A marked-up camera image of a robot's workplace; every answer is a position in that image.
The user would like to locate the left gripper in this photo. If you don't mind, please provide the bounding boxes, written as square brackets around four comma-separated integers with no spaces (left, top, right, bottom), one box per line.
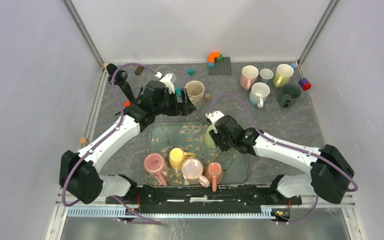
[153,88,196,117]

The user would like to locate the cream and green mug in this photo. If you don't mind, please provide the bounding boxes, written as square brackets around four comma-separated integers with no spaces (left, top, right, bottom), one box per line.
[185,80,205,110]

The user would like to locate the light green mug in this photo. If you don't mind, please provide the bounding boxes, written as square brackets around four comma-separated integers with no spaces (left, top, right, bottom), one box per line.
[204,125,217,149]

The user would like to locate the coral mug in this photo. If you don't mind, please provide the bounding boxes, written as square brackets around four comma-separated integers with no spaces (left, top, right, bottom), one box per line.
[204,162,224,192]

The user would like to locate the pale pink mug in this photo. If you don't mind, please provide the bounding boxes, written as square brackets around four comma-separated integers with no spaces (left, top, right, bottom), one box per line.
[181,158,210,188]

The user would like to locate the light blue mug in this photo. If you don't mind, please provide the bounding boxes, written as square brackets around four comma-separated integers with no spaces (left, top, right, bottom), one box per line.
[249,82,271,109]

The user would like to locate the light pink hexagonal mug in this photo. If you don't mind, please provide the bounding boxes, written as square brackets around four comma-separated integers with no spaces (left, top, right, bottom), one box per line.
[239,65,259,90]

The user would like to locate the blue-grey square mug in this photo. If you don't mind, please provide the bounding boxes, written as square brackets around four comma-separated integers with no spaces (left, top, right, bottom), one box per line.
[259,68,274,84]

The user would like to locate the dark teal mug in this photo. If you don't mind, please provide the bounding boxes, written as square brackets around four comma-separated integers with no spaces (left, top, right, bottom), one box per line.
[277,83,302,108]

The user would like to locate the yellow-green hexagonal mug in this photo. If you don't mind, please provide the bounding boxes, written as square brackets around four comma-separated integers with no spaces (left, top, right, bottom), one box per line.
[273,64,294,88]

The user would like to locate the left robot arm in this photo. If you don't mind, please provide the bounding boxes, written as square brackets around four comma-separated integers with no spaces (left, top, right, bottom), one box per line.
[59,80,196,207]

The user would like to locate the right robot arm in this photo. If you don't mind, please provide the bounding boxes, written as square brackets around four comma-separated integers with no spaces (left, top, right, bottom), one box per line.
[205,111,358,204]

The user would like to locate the yellow mug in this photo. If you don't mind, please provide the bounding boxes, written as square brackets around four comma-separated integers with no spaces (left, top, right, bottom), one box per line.
[168,147,196,171]

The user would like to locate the red-pink mug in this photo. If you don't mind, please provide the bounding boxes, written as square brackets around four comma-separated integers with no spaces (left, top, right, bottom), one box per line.
[143,152,169,187]

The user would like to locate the teal rectangular block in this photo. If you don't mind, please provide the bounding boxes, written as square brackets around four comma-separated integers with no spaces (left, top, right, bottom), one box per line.
[175,88,182,98]

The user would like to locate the tan wooden cube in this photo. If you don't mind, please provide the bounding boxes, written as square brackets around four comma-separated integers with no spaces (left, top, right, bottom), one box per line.
[204,93,211,100]

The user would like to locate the small teal cube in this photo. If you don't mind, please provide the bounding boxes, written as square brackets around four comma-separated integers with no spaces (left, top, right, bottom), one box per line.
[188,68,195,76]

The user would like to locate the floral teal tray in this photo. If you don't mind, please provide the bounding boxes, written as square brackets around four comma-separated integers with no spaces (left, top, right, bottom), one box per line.
[148,121,250,187]

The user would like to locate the grey lego baseplate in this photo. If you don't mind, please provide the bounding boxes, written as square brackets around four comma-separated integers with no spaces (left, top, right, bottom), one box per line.
[208,57,232,75]

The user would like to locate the orange curved block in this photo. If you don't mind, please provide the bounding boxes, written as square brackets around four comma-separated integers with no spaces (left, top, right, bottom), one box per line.
[208,51,220,63]

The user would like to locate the brown block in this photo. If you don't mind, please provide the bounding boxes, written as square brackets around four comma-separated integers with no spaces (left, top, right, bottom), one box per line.
[134,65,145,76]

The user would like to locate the black microphone tripod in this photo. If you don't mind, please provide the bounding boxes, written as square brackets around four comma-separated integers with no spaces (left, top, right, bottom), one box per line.
[104,63,140,118]

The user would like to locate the purple and red block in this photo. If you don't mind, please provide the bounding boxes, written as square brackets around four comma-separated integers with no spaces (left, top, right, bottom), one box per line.
[298,78,312,91]

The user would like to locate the tan cube at left edge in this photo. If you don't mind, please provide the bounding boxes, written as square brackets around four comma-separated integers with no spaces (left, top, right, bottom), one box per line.
[79,137,89,147]

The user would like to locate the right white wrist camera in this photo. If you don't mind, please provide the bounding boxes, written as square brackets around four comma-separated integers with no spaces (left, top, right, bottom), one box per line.
[205,110,225,125]

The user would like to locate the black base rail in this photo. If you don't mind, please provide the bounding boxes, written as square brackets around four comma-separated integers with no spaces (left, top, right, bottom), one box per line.
[105,176,303,214]

